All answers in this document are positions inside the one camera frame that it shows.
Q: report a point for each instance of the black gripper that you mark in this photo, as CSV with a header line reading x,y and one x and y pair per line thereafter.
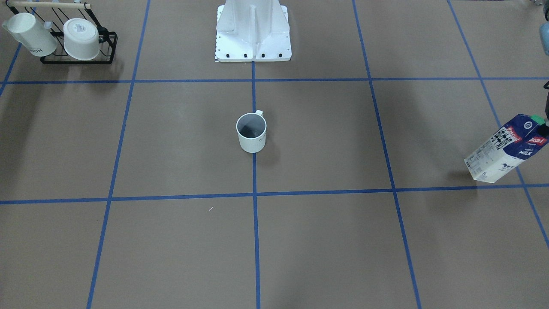
x,y
547,116

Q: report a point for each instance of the blue white milk carton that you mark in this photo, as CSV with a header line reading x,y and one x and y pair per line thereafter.
x,y
515,142

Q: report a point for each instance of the white ceramic mug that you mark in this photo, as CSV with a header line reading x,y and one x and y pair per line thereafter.
x,y
251,130

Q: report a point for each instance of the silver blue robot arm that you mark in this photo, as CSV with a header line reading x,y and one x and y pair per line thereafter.
x,y
544,37

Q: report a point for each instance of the brown paper table cover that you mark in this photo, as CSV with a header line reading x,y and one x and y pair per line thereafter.
x,y
124,186

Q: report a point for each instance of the white upturned mug on rack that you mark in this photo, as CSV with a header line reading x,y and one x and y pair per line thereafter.
x,y
81,39

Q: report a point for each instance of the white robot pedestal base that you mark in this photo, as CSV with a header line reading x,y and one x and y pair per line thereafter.
x,y
252,30

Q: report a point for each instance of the black wire mug rack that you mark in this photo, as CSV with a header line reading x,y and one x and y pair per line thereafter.
x,y
60,32

